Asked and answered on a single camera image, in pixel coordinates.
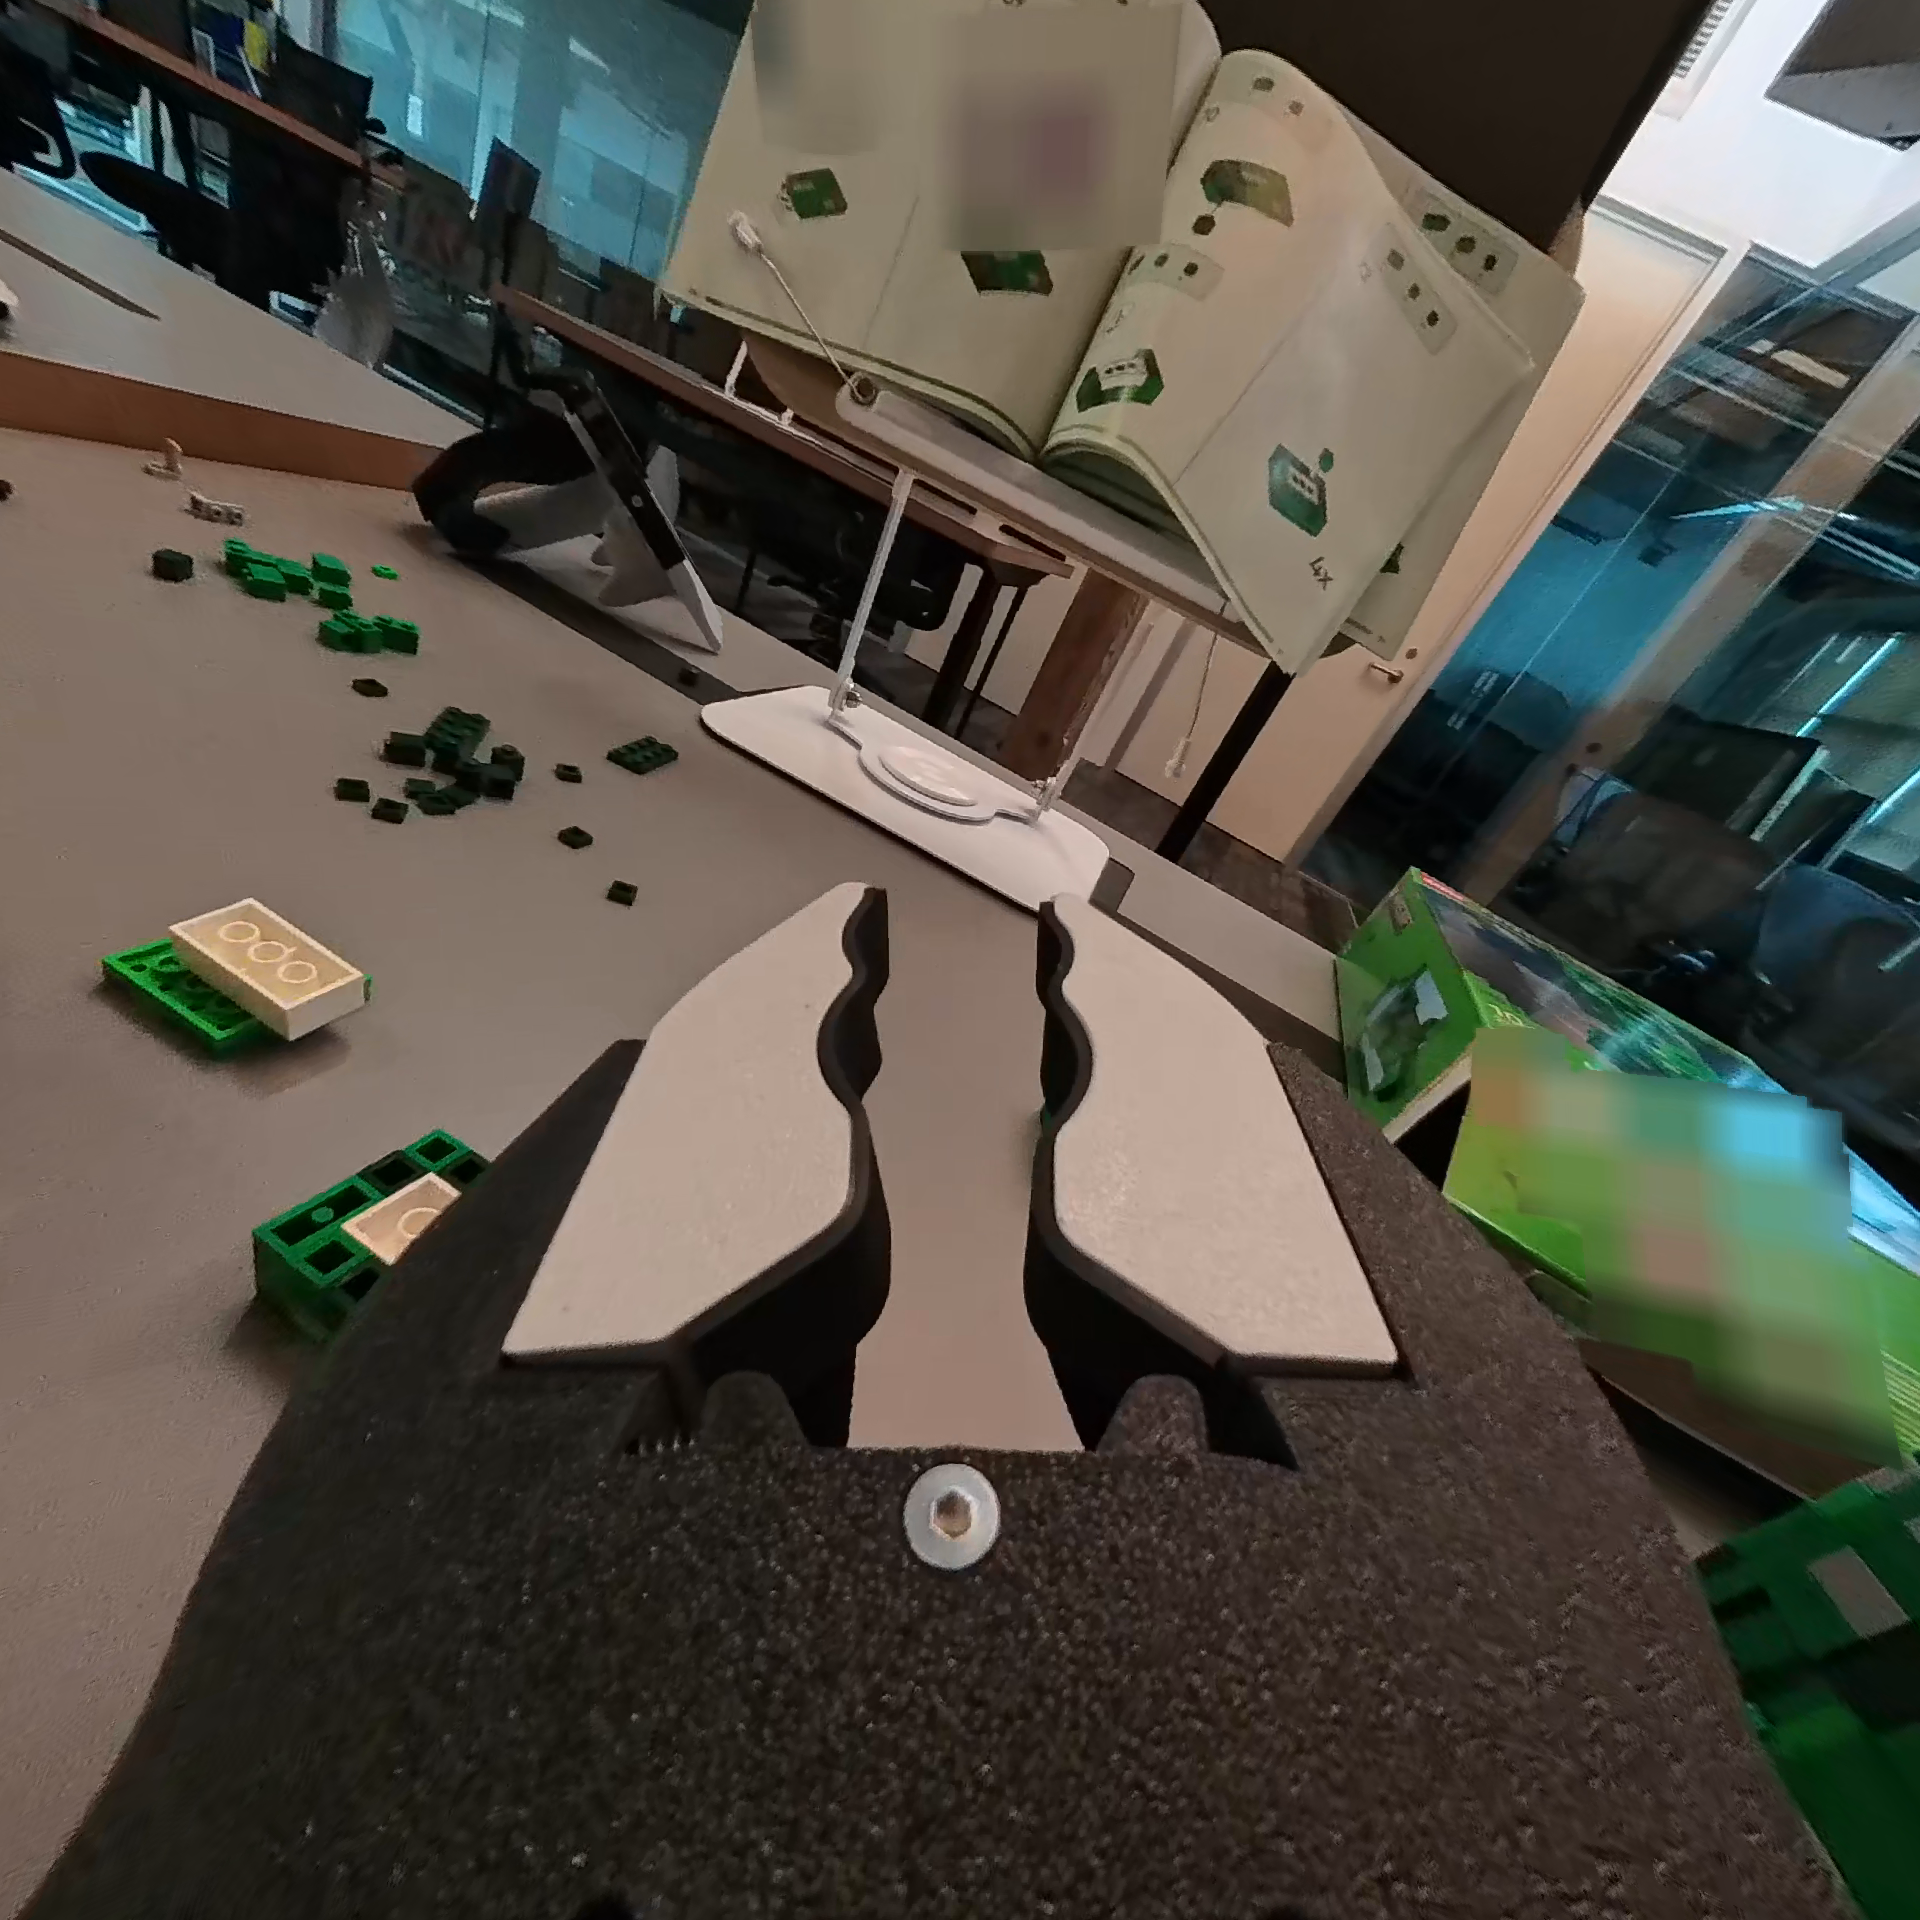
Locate green lego creeper head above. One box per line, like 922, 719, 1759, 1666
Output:
253, 1128, 491, 1342

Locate spare hand-held gripper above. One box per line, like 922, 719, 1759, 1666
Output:
412, 375, 726, 655

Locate scattered bright green lego pieces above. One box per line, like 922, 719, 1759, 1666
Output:
222, 540, 423, 659

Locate opened green lego box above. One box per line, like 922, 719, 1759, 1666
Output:
1440, 1117, 1920, 1463

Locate scattered dark green lego pieces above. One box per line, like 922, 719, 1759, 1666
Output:
150, 547, 641, 908

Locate large green lego creeper figure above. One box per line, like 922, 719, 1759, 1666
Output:
1695, 1476, 1920, 1920

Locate open lego instruction booklet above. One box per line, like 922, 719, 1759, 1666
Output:
660, 0, 1588, 673

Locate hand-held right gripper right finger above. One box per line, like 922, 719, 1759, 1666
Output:
1032, 895, 1400, 1379

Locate white brick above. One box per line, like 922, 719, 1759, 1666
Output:
103, 897, 374, 1060

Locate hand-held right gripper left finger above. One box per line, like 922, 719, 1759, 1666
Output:
502, 880, 890, 1373

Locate book stand with white base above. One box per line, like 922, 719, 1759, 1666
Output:
702, 382, 1272, 910

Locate black office chair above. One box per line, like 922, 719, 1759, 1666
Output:
735, 441, 995, 664

